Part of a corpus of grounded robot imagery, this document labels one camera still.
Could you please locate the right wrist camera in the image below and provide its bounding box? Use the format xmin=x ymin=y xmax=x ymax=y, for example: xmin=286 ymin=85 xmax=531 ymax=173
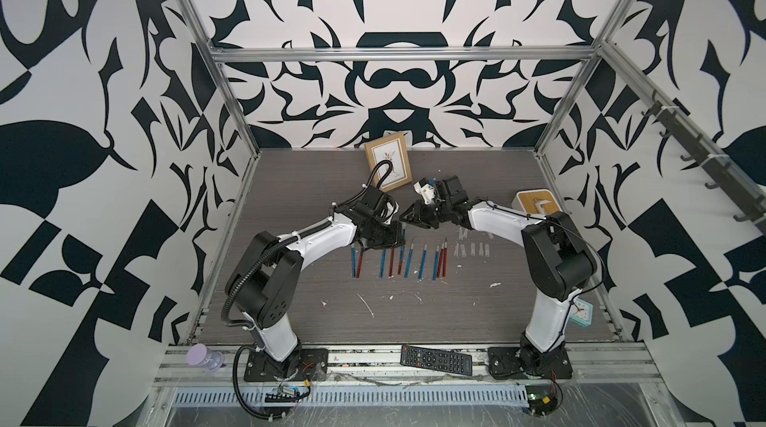
xmin=414 ymin=179 xmax=438 ymax=206

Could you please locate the blue carving knife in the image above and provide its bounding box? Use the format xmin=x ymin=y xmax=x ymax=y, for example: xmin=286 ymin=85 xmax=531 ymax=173
xmin=404 ymin=241 xmax=415 ymax=279
xmin=399 ymin=223 xmax=406 ymax=263

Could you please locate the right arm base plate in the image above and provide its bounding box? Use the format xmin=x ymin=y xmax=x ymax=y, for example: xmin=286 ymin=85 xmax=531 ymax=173
xmin=487 ymin=345 xmax=574 ymax=380

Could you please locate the wooden picture frame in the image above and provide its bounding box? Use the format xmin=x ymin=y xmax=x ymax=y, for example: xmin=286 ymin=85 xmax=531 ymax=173
xmin=364 ymin=133 xmax=413 ymax=192

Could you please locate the white box with wooden lid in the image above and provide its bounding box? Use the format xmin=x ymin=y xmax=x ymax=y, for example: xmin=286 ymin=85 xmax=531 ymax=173
xmin=512 ymin=189 xmax=562 ymax=215

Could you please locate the red knife capped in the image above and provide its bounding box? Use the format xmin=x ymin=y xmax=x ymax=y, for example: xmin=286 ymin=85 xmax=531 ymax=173
xmin=397 ymin=245 xmax=405 ymax=275

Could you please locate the blue knife capped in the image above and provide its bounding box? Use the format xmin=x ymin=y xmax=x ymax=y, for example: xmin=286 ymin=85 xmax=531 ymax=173
xmin=431 ymin=245 xmax=441 ymax=281
xmin=418 ymin=243 xmax=428 ymax=281
xmin=379 ymin=251 xmax=386 ymax=279

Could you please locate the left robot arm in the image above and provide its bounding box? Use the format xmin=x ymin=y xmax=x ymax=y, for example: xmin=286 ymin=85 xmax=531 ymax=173
xmin=221 ymin=186 xmax=405 ymax=362

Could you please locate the red carving knife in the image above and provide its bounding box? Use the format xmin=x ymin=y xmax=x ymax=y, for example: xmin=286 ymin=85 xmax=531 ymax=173
xmin=439 ymin=239 xmax=448 ymax=279
xmin=388 ymin=247 xmax=395 ymax=277
xmin=434 ymin=241 xmax=446 ymax=279

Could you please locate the black wall hook rail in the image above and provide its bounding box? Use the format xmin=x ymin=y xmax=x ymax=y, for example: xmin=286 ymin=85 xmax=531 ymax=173
xmin=642 ymin=89 xmax=765 ymax=235

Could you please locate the white cable duct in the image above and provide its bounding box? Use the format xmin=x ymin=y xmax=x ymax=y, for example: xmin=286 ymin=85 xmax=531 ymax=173
xmin=173 ymin=384 xmax=529 ymax=408

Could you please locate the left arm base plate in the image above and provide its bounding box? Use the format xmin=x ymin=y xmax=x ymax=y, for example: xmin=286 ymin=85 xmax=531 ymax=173
xmin=243 ymin=348 xmax=329 ymax=382

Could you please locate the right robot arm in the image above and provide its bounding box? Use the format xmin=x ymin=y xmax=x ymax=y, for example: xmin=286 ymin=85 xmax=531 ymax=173
xmin=401 ymin=176 xmax=598 ymax=379

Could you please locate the black remote control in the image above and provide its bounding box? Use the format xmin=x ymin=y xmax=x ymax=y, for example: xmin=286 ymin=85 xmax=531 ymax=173
xmin=400 ymin=344 xmax=473 ymax=377

